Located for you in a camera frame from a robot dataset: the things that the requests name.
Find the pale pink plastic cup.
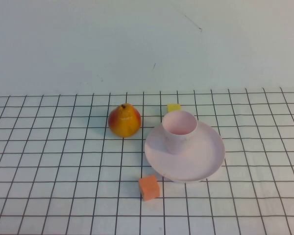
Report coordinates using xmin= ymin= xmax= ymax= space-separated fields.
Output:
xmin=161 ymin=110 xmax=198 ymax=156

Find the orange foam cube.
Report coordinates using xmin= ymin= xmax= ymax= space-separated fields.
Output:
xmin=138 ymin=174 xmax=161 ymax=202

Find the yellow red toy pear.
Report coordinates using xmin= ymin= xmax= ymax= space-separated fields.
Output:
xmin=107 ymin=103 xmax=142 ymax=139

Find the yellow foam cube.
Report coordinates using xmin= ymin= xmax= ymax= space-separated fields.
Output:
xmin=167 ymin=103 xmax=182 ymax=114

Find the pale pink round plate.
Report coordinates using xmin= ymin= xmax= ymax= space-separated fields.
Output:
xmin=144 ymin=119 xmax=226 ymax=183

